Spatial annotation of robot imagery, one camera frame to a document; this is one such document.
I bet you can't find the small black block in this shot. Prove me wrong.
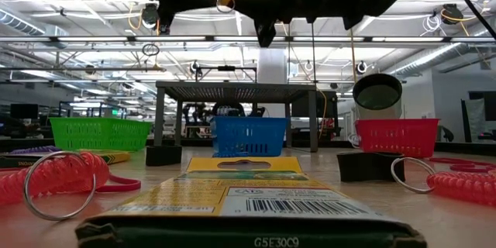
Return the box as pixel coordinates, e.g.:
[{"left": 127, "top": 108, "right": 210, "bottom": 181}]
[
  {"left": 336, "top": 151, "right": 406, "bottom": 183},
  {"left": 145, "top": 145, "right": 183, "bottom": 167}
]

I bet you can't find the yellow green crayon box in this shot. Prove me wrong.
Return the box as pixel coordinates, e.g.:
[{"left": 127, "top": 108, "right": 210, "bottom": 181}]
[
  {"left": 75, "top": 157, "right": 427, "bottom": 248},
  {"left": 0, "top": 150, "right": 132, "bottom": 171}
]

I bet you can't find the purple coil wristband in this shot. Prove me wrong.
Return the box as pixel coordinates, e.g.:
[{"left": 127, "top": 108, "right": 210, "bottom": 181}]
[{"left": 9, "top": 146, "right": 63, "bottom": 155}]

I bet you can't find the red coil wristband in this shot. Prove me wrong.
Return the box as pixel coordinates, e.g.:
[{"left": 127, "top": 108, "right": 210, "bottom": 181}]
[
  {"left": 390, "top": 157, "right": 496, "bottom": 207},
  {"left": 0, "top": 150, "right": 111, "bottom": 221}
]

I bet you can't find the white building column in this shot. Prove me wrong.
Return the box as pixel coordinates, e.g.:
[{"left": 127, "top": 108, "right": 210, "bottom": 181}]
[{"left": 257, "top": 48, "right": 290, "bottom": 119}]

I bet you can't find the black background robot station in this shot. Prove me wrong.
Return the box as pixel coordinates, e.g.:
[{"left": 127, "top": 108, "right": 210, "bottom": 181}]
[{"left": 181, "top": 102, "right": 268, "bottom": 119}]

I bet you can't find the blue plastic basket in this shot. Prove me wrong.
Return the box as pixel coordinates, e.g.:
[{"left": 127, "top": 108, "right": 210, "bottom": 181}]
[{"left": 211, "top": 115, "right": 288, "bottom": 158}]

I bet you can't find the green plastic basket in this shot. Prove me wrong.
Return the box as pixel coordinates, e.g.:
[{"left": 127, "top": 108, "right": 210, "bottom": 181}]
[{"left": 49, "top": 117, "right": 153, "bottom": 152}]

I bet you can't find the red plastic basket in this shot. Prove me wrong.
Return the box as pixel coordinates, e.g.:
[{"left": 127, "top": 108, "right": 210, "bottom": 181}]
[{"left": 355, "top": 118, "right": 441, "bottom": 159}]

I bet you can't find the black monitor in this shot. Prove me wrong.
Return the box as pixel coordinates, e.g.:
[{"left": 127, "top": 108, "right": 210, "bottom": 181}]
[
  {"left": 9, "top": 103, "right": 40, "bottom": 120},
  {"left": 460, "top": 91, "right": 496, "bottom": 143}
]

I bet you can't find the black hanging cable reel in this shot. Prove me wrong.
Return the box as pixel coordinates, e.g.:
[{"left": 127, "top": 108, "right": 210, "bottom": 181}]
[
  {"left": 439, "top": 2, "right": 485, "bottom": 26},
  {"left": 139, "top": 2, "right": 160, "bottom": 30}
]

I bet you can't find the black hanging cable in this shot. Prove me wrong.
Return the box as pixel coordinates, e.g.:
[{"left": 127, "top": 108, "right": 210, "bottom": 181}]
[{"left": 311, "top": 22, "right": 317, "bottom": 86}]

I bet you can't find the long ceiling light rail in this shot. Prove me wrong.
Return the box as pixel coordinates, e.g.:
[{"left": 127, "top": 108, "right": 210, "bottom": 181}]
[{"left": 0, "top": 35, "right": 496, "bottom": 43}]

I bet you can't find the yellow background cable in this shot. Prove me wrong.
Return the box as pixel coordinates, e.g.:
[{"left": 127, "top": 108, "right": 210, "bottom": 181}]
[{"left": 316, "top": 88, "right": 329, "bottom": 140}]

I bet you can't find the white round camera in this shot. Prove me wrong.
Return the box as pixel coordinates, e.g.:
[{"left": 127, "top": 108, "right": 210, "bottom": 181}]
[{"left": 352, "top": 73, "right": 404, "bottom": 121}]

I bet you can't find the silver ceiling duct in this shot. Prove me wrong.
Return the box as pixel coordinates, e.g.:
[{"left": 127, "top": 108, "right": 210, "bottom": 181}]
[
  {"left": 0, "top": 7, "right": 69, "bottom": 50},
  {"left": 387, "top": 42, "right": 496, "bottom": 78}
]

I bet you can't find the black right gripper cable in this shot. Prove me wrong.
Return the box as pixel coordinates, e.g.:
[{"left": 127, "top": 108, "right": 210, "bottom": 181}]
[{"left": 443, "top": 0, "right": 496, "bottom": 42}]

